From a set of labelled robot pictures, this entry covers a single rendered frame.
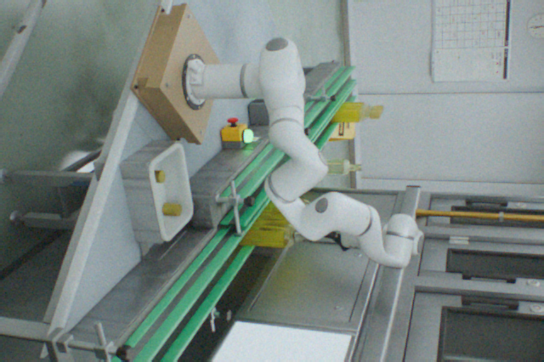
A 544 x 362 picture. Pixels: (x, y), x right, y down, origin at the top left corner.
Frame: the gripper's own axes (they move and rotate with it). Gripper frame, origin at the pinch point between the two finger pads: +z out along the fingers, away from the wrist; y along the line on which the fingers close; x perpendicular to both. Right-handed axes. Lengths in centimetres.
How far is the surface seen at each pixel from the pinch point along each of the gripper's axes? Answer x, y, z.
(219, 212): 17.4, 7.6, 25.8
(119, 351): 82, 14, -3
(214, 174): 7.8, 14.7, 34.3
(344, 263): -2.8, -13.4, -3.7
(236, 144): -14.1, 16.5, 41.6
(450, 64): -567, -70, 133
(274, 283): 15.6, -13.6, 10.0
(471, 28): -572, -27, 111
